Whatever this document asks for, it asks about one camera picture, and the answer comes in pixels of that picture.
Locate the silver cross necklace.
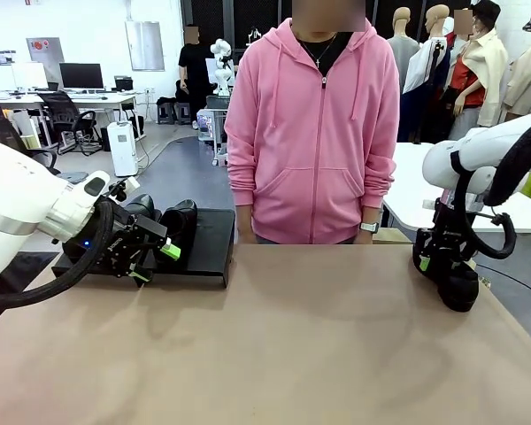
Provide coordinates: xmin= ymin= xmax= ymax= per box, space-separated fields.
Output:
xmin=300 ymin=33 xmax=338 ymax=69

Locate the person's right hand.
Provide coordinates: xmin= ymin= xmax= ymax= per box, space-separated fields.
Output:
xmin=237 ymin=218 xmax=255 ymax=245

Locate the mannequin bucket hat beige coat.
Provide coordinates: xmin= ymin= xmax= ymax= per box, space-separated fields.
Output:
xmin=497 ymin=11 xmax=531 ymax=121

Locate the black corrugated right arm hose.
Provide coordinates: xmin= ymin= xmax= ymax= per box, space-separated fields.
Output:
xmin=450 ymin=112 xmax=531 ymax=260

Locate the person's left forearm pink sleeve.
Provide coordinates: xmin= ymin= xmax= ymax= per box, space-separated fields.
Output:
xmin=358 ymin=145 xmax=400 ymax=225

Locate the black mesh office chair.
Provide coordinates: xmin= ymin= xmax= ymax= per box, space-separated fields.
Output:
xmin=39 ymin=90 xmax=104 ymax=157

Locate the equipment cart with electronics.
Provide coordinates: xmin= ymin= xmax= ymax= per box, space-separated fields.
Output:
xmin=196 ymin=93 xmax=229 ymax=166

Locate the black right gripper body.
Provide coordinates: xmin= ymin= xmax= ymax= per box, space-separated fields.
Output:
xmin=414 ymin=211 xmax=475 ymax=267

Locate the long white office desk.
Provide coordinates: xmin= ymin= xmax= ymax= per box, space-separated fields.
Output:
xmin=0 ymin=89 xmax=139 ymax=150

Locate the black computer monitor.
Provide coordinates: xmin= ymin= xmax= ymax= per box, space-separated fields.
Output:
xmin=58 ymin=61 xmax=104 ymax=90

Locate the cardboard box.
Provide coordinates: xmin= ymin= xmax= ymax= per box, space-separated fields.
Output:
xmin=6 ymin=108 xmax=42 ymax=150

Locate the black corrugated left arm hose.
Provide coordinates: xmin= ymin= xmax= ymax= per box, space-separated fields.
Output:
xmin=0 ymin=201 xmax=117 ymax=310

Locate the person's right forearm pink sleeve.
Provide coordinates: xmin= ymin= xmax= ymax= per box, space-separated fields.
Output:
xmin=226 ymin=145 xmax=256 ymax=225

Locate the person in pink hoodie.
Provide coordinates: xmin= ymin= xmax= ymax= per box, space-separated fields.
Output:
xmin=223 ymin=0 xmax=402 ymax=246

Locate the mannequin with white navy jacket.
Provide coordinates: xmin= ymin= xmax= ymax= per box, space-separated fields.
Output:
xmin=402 ymin=4 xmax=453 ymax=143

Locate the person in black clothes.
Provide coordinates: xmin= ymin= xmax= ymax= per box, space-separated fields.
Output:
xmin=176 ymin=25 xmax=214 ymax=121

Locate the light wooden board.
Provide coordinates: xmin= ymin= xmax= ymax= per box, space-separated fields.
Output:
xmin=371 ymin=228 xmax=414 ymax=246

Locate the white dehumidifier unit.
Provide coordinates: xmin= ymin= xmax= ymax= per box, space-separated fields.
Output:
xmin=106 ymin=120 xmax=140 ymax=178

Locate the silver wall cabinet panel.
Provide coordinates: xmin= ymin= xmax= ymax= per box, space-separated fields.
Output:
xmin=124 ymin=19 xmax=165 ymax=72

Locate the black metal shoe stand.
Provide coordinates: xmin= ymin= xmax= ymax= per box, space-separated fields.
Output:
xmin=142 ymin=206 xmax=237 ymax=290
xmin=51 ymin=207 xmax=163 ymax=290

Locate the grey notice board red sign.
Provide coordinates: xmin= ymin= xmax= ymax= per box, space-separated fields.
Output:
xmin=25 ymin=35 xmax=65 ymax=64

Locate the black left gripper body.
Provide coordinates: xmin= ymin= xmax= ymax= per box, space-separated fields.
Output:
xmin=64 ymin=202 xmax=143 ymax=280

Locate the white blank board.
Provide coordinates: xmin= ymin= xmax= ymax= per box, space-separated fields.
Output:
xmin=12 ymin=61 xmax=48 ymax=89

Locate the black plastic stool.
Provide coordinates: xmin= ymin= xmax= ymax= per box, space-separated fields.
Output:
xmin=155 ymin=100 xmax=176 ymax=125
xmin=175 ymin=102 xmax=196 ymax=126

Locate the white side table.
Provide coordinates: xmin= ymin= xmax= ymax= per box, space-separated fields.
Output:
xmin=382 ymin=141 xmax=531 ymax=235

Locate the large black office chair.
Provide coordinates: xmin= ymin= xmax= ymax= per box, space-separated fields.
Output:
xmin=0 ymin=92 xmax=59 ymax=174

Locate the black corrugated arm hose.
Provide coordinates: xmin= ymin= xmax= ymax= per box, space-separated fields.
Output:
xmin=450 ymin=112 xmax=531 ymax=260
xmin=0 ymin=201 xmax=117 ymax=310

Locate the mannequin with grey shirt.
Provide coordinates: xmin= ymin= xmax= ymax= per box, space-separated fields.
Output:
xmin=388 ymin=6 xmax=422 ymax=143

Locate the mannequin red top cream jacket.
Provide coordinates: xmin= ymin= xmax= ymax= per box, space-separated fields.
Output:
xmin=442 ymin=0 xmax=510 ymax=143

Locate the grey plastic stool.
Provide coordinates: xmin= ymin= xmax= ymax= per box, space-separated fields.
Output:
xmin=56 ymin=171 xmax=90 ymax=185

